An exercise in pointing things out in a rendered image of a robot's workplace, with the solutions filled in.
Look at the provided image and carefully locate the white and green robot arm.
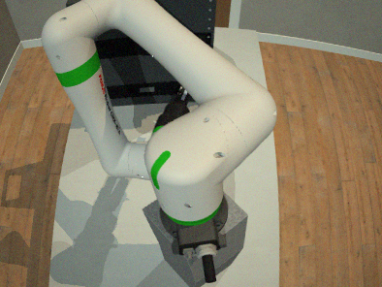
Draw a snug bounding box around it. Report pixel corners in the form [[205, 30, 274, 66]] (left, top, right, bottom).
[[41, 0, 277, 283]]

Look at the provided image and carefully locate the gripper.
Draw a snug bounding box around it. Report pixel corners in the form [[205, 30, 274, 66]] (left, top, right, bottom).
[[164, 87, 190, 115]]

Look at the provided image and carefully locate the black open-frame rack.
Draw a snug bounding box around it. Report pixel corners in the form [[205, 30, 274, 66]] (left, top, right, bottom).
[[94, 0, 216, 107]]

